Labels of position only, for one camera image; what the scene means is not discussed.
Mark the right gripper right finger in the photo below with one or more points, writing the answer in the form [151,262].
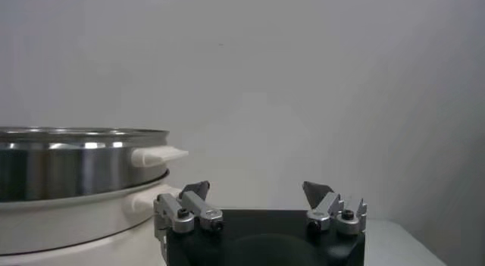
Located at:
[337,214]

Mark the stainless steel steamer basket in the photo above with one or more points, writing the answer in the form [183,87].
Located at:
[76,169]

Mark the white electric cooker base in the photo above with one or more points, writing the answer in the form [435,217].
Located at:
[76,226]

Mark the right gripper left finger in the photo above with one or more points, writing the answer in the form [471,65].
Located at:
[187,214]

